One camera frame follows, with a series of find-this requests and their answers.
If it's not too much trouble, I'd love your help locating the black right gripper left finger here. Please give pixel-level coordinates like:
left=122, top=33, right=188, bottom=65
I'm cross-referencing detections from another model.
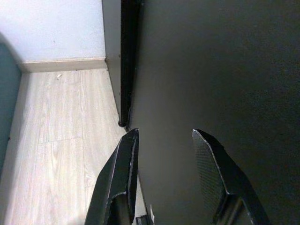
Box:
left=84, top=127, right=140, bottom=225

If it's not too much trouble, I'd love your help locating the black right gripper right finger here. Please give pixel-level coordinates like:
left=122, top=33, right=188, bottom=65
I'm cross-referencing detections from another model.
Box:
left=191, top=128, right=271, bottom=225

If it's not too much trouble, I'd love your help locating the teal padded headboard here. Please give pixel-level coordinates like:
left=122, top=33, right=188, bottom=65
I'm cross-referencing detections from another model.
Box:
left=0, top=32, right=23, bottom=179

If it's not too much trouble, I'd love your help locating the black door frame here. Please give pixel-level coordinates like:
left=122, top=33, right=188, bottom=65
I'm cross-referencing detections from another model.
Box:
left=120, top=0, right=143, bottom=128

